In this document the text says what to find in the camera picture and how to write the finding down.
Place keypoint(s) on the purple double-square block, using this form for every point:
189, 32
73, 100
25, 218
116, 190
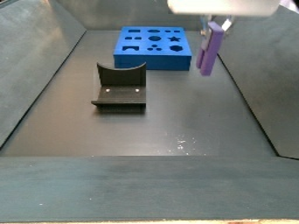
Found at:
210, 47

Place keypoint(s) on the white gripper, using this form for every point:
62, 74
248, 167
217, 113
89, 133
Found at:
261, 8

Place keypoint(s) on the black curved holder stand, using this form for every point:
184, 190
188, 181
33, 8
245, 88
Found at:
122, 86

